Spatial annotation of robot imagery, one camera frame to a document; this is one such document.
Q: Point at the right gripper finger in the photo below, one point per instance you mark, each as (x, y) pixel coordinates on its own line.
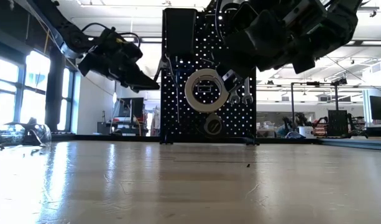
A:
(303, 63)
(236, 59)

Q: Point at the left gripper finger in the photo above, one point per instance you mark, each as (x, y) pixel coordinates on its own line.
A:
(140, 81)

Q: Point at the silver combination wrench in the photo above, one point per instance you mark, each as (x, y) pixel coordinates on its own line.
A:
(234, 99)
(247, 93)

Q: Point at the white tape roll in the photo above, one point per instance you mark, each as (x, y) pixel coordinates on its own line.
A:
(190, 90)

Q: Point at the clear safety glasses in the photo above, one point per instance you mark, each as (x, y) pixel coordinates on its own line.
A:
(19, 133)

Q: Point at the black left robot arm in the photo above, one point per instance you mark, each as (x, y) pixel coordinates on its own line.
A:
(62, 31)

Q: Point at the black perforated peg board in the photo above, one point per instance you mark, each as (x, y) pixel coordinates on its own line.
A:
(177, 124)

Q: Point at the black computer monitor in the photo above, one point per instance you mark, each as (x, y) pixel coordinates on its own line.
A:
(379, 107)
(131, 107)

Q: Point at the black metal stand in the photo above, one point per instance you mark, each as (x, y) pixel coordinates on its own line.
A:
(292, 99)

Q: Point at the long ceiling light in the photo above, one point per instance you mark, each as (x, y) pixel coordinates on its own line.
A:
(151, 40)

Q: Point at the black building pillar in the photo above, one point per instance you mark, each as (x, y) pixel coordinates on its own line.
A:
(55, 93)

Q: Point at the person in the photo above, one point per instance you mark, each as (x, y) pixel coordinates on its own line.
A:
(294, 123)

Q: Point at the white bucket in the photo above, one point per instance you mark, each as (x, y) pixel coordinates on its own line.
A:
(309, 132)

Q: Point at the black mesh box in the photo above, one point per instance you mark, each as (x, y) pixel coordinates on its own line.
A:
(338, 123)

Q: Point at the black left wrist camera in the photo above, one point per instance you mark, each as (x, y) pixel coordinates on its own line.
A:
(118, 43)

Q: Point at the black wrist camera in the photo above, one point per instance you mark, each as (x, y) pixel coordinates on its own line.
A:
(118, 43)
(261, 31)

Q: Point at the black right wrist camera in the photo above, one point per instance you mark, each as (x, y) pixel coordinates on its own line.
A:
(261, 31)

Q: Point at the black aluminium table frame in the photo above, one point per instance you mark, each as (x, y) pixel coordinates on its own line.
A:
(84, 137)

